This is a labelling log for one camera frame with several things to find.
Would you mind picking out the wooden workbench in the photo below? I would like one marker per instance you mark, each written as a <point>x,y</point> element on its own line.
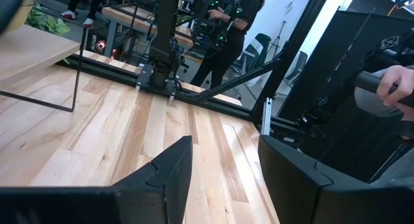
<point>129,18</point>

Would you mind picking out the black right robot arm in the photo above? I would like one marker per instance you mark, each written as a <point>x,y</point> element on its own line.
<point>165,29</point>

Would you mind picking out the blue plastic mini bowl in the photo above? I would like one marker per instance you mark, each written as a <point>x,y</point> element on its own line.
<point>9,7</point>

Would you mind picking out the green potted plant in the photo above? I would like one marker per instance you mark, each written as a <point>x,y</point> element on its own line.
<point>48,23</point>

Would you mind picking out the wooden shelf with black legs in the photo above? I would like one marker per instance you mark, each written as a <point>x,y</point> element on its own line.
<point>29,52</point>

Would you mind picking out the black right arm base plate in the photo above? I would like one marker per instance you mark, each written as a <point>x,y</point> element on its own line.
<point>145,78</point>

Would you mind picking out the black office chair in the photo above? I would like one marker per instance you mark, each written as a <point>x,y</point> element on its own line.
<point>258,46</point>

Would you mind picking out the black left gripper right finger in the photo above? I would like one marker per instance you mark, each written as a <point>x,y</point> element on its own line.
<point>297,191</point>

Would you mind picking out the person's hand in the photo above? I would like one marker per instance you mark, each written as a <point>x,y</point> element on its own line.
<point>398,81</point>

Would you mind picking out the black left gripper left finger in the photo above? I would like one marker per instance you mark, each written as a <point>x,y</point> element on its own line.
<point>155,191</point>

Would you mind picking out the person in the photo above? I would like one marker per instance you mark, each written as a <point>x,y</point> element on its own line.
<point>97,0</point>
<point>226,49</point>
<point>372,104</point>

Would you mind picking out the silver aluminium extrusion post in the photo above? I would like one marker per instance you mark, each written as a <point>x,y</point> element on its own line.
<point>266,115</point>

